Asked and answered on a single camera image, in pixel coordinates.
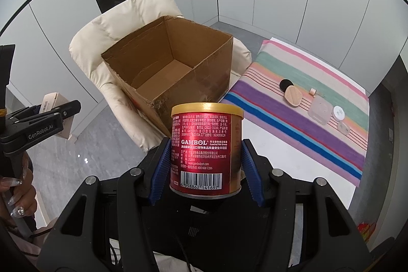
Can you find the clear plastic box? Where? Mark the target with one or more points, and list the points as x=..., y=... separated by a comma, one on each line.
x=319, y=111

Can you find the red metal can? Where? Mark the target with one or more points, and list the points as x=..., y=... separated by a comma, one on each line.
x=204, y=157

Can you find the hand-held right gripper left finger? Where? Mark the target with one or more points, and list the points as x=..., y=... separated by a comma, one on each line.
x=161, y=170

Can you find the striped cloth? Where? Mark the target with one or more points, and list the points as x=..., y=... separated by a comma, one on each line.
x=271, y=119

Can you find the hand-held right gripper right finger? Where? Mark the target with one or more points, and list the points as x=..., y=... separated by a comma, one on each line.
x=251, y=177

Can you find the black round makeup puff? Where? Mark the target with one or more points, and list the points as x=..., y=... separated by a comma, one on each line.
x=284, y=85

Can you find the person's left hand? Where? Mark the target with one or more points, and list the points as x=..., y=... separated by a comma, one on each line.
x=27, y=195

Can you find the cream padded chair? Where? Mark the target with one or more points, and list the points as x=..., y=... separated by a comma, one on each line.
x=95, y=45

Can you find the small beige carton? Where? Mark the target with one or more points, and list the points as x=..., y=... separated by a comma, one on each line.
x=52, y=100

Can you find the small clear container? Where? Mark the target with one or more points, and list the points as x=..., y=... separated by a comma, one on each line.
x=343, y=128

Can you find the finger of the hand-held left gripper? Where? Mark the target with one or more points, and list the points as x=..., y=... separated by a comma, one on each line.
x=47, y=114

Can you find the wall socket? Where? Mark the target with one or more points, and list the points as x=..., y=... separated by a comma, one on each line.
x=390, y=134

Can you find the colourful snack packet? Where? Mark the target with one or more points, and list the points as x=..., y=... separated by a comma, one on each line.
x=363, y=232

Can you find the white round jar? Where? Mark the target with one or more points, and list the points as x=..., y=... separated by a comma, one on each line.
x=338, y=113

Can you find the beige makeup puff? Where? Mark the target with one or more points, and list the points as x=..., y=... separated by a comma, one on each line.
x=292, y=96

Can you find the brown cardboard box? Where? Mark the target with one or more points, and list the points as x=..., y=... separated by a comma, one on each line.
x=204, y=77

